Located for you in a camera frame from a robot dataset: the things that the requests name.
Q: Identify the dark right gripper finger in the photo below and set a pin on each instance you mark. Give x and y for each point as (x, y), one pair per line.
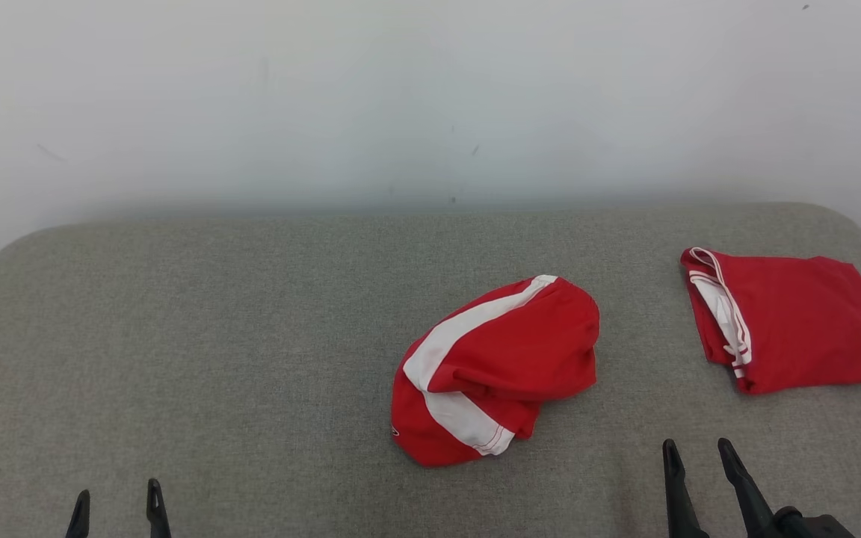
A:
(681, 501)
(748, 493)

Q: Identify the red jersey shirt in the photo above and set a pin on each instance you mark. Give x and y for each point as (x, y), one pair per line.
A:
(812, 321)

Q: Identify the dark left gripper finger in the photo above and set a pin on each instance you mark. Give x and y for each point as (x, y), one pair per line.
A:
(80, 519)
(156, 515)

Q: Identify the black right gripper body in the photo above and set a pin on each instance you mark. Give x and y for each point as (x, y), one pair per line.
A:
(812, 527)

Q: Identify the red white-striped shorts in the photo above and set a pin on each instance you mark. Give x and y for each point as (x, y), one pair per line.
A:
(520, 351)

